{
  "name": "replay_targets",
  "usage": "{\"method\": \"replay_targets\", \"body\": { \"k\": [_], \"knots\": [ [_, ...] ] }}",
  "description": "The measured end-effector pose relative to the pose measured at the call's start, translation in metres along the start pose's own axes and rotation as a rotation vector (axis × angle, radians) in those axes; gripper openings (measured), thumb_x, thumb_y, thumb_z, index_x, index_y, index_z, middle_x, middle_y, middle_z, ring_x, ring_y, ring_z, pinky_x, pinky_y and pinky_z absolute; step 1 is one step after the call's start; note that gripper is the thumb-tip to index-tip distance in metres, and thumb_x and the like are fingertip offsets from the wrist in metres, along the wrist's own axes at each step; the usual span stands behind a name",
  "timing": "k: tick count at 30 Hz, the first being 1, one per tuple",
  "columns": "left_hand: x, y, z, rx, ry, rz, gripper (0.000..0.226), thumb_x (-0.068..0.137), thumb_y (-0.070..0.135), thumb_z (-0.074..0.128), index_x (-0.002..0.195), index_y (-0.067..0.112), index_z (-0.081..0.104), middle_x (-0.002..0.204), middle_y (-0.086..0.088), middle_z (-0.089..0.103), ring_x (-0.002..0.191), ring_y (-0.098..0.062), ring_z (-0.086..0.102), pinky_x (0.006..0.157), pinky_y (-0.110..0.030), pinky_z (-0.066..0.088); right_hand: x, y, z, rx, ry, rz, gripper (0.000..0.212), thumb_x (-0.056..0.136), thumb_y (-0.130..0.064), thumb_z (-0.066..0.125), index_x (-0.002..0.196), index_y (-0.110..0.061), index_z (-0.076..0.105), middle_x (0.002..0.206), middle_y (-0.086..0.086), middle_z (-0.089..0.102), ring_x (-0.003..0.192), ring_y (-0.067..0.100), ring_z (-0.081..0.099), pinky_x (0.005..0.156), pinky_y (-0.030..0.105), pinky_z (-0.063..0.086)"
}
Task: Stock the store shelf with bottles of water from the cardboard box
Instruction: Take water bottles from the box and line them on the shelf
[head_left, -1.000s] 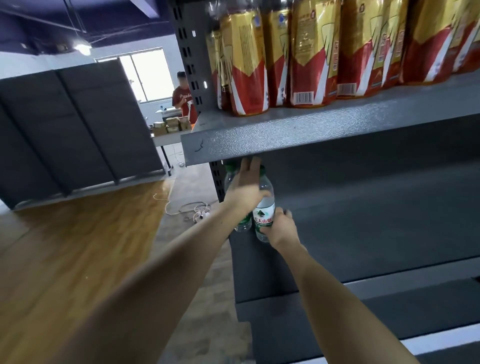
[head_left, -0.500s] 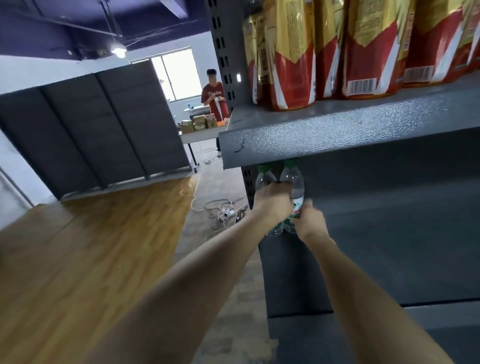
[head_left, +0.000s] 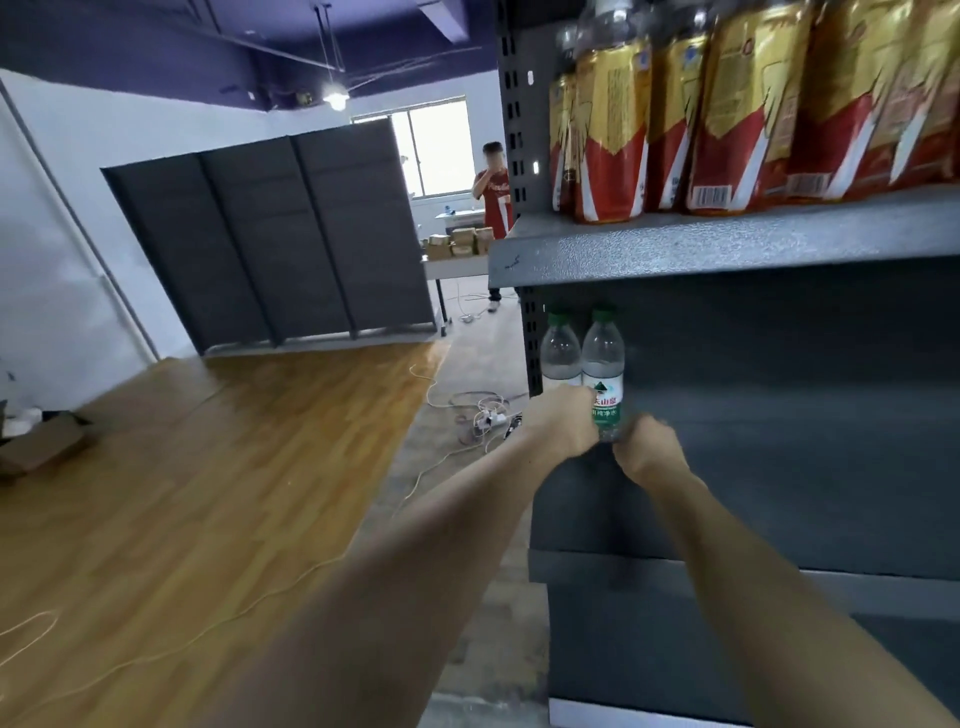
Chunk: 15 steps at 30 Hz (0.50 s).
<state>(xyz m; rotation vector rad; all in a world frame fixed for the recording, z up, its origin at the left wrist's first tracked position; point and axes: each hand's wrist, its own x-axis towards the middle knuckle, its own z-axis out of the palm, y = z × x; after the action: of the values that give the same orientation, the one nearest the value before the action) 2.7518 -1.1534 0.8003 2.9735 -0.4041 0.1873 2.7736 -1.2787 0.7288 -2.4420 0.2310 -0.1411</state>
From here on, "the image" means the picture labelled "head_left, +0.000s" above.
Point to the water bottle green cap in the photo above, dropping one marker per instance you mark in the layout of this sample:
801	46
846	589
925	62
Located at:
561	356
604	367

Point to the dark grey metal shelf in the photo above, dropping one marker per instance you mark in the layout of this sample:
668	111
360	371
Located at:
750	412

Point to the person's left hand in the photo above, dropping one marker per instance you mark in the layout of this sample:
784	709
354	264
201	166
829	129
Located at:
566	420

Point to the white table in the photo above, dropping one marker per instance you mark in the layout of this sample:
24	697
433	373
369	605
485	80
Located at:
457	266

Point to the white power strip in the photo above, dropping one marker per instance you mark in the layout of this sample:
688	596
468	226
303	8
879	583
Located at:
491	420

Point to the dark grey partition panels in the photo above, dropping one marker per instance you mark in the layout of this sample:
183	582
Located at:
285	240

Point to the person's right hand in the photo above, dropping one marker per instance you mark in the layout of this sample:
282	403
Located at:
652	454

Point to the person's right forearm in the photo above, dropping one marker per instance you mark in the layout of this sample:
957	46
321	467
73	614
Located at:
772	615

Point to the person's left forearm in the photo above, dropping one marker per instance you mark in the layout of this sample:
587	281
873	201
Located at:
412	585

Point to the white wall pipe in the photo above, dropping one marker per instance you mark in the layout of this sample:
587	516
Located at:
67	210

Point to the hanging ceiling lamp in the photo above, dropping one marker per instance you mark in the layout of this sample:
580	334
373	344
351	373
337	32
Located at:
335	96

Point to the row of gold red drink bottles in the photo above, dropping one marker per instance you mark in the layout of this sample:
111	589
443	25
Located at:
750	112

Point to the flat brown carton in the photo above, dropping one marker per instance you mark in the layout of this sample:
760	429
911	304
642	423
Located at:
45	446

